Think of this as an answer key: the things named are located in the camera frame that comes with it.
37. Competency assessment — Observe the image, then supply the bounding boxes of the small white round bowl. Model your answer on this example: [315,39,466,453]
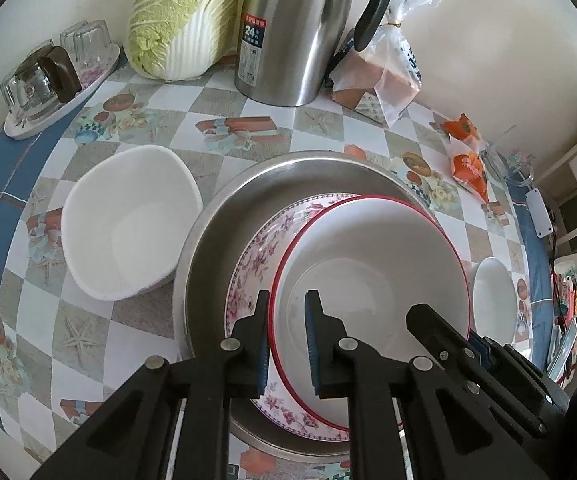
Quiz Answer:
[471,257,517,344]

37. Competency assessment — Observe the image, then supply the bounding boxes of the strawberry pattern bowl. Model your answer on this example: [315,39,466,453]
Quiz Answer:
[269,195,472,430]

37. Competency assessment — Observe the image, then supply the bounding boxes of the large stainless steel basin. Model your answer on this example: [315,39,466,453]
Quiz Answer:
[172,151,429,464]

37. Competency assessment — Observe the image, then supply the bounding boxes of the pink floral round plate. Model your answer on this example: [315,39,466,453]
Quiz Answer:
[223,192,363,443]

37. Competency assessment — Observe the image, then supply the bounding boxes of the white squarish bowl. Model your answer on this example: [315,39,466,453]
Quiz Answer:
[61,145,204,301]

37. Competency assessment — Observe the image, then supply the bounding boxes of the white power strip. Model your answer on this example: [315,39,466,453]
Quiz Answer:
[525,188,553,238]

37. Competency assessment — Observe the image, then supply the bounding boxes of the orange snack packet front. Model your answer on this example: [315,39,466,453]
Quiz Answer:
[450,151,489,204]

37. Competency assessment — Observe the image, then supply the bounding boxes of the orange snack packet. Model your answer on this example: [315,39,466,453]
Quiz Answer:
[450,151,489,204]
[441,113,483,151]

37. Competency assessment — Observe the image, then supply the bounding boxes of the clear glass mug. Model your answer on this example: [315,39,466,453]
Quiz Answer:
[479,125,535,186]

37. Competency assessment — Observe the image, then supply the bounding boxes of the orange snack packet rear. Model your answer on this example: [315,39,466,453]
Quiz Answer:
[441,113,483,151]

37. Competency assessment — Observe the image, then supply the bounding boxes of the bagged sliced bread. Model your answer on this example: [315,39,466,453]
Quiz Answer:
[329,0,441,127]

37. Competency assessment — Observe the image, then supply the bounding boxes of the white oval tray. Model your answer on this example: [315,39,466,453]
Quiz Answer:
[0,44,120,140]

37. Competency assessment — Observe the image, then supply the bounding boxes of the stainless steel thermos jug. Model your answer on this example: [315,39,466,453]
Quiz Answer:
[233,0,397,108]

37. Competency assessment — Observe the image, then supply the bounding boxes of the upturned glass cup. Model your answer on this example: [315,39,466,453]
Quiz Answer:
[60,21,88,53]
[0,75,32,124]
[72,20,112,70]

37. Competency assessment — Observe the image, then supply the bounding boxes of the napa cabbage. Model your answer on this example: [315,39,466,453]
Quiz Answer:
[125,0,240,82]

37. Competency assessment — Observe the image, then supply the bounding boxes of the glass teapot brown handle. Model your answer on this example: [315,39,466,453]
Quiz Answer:
[13,44,82,120]

